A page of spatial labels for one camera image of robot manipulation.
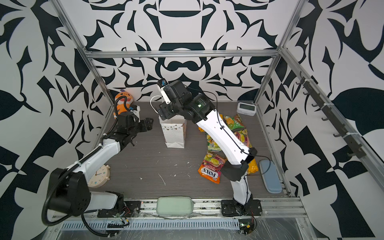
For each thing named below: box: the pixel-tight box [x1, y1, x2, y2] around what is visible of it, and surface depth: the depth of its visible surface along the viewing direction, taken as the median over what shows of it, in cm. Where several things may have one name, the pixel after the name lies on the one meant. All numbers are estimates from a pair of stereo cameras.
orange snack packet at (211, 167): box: [198, 152, 227, 184], surface depth 87 cm
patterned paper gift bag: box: [158, 115, 187, 149], surface depth 82 cm
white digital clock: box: [236, 102, 257, 116], surface depth 114 cm
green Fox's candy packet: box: [206, 134, 222, 152], surface depth 96 cm
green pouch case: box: [156, 196, 194, 216], surface depth 75 cm
